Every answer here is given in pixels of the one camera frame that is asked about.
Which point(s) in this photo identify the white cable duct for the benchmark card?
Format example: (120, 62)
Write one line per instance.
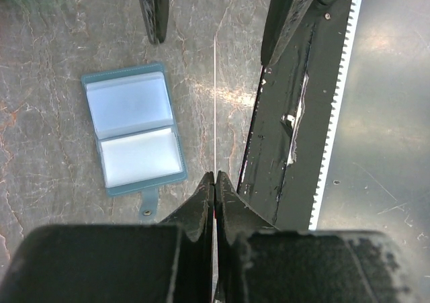
(335, 111)

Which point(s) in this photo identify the blue card holder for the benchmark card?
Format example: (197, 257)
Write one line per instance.
(136, 132)

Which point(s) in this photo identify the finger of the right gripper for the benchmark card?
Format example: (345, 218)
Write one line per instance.
(282, 20)
(155, 14)

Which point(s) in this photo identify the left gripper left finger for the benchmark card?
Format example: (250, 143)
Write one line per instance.
(170, 261)

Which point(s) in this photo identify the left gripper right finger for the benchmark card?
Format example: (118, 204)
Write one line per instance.
(259, 263)

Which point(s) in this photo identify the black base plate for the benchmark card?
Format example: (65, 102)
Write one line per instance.
(289, 124)

